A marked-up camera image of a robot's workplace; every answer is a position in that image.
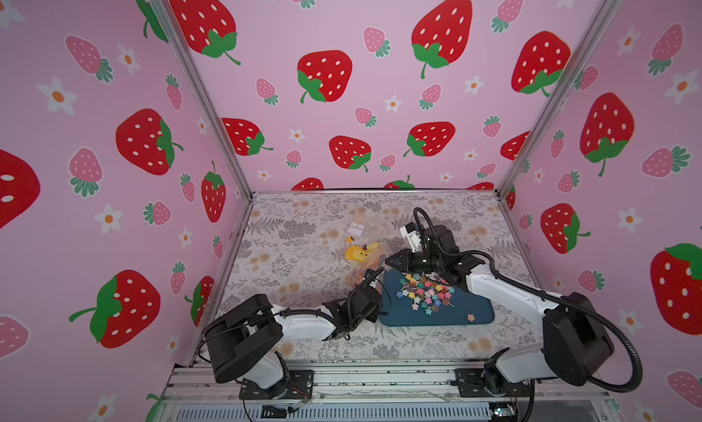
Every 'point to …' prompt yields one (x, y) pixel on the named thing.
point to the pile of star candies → (428, 291)
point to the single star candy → (471, 318)
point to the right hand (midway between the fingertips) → (382, 264)
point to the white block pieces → (352, 229)
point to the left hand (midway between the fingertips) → (378, 297)
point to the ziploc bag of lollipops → (356, 271)
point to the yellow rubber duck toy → (359, 254)
